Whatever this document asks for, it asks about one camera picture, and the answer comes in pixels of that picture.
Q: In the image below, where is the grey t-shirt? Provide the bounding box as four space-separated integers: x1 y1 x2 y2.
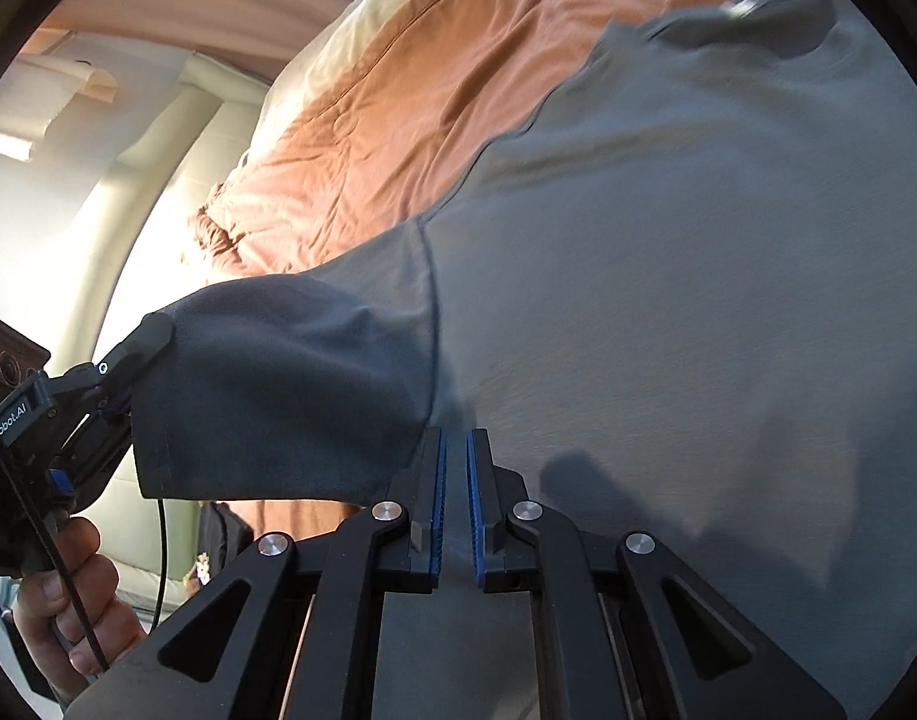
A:
133 0 917 718

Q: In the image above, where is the person's left hand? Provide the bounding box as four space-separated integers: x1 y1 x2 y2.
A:
13 517 146 704

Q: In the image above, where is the orange duvet cover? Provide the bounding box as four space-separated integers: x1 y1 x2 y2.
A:
190 0 732 278

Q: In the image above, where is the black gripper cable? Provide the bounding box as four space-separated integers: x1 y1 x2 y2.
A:
0 395 169 676

